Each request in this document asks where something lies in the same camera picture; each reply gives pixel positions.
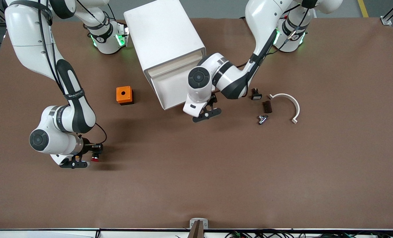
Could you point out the silver metal tee fitting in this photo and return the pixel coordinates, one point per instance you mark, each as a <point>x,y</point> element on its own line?
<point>262,119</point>

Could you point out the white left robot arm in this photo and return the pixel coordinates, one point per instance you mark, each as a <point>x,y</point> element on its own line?
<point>262,16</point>

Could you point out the red push button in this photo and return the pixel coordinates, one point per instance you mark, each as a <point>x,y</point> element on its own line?
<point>95,159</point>

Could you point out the white drawer cabinet shell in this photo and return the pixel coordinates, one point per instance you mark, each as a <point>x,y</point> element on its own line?
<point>160,29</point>

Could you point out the orange button enclosure box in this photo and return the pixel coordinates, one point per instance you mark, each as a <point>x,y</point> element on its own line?
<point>119,96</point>

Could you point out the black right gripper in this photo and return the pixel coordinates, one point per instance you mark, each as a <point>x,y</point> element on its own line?
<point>89,147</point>

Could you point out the white plastic drawer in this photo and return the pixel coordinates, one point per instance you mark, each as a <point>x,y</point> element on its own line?
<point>170,86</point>
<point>163,69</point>

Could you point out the grey metal bracket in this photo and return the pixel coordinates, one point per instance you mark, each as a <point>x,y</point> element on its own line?
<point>205,224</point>

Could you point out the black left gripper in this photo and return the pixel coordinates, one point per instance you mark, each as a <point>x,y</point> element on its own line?
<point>213,101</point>

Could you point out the small brown block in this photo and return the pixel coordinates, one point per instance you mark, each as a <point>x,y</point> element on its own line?
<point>267,107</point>

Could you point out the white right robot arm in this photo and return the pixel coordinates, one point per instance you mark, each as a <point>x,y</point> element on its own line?
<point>27,33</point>

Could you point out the brown paper table cover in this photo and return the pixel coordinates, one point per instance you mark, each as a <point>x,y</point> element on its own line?
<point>196,165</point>

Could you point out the black button white square cap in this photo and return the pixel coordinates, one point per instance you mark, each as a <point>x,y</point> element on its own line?
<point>256,96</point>

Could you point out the dark camera pole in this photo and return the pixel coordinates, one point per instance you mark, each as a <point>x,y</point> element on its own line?
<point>196,231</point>

